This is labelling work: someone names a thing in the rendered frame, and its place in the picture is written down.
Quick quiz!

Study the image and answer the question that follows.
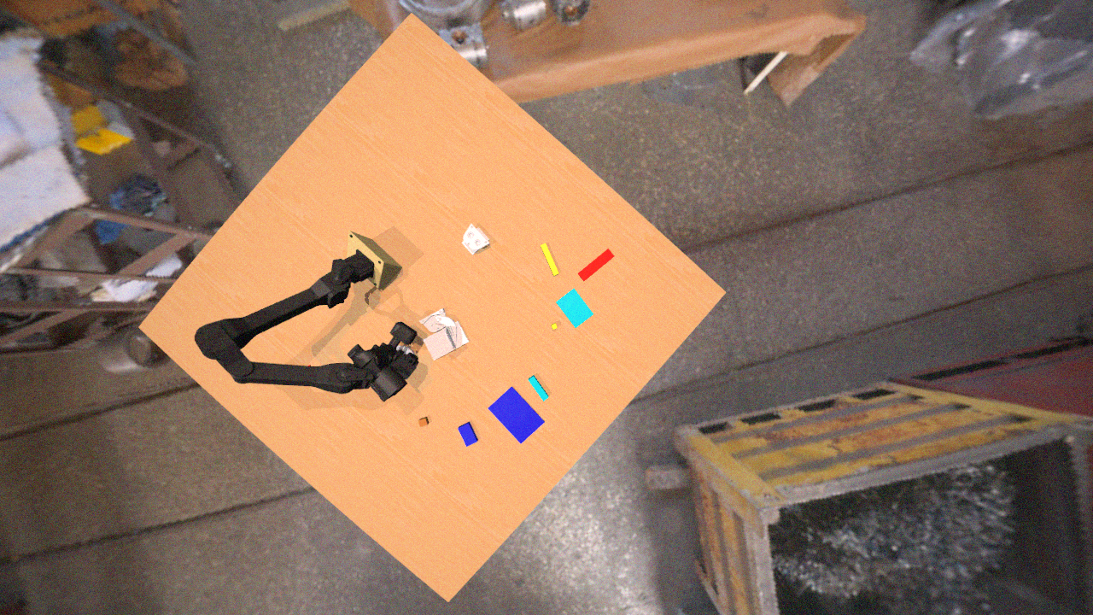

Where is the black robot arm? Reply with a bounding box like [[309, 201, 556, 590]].
[[195, 249, 419, 402]]

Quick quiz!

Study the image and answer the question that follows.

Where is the red flat bar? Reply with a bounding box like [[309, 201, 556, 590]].
[[578, 249, 614, 281]]

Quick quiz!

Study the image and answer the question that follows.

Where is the cyan rectangular plate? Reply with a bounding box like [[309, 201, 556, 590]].
[[556, 289, 593, 328]]

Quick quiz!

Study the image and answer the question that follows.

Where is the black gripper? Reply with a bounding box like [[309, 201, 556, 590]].
[[372, 322, 418, 366]]

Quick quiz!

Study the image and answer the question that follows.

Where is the cyan flat bar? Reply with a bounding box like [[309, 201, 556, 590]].
[[529, 375, 549, 401]]

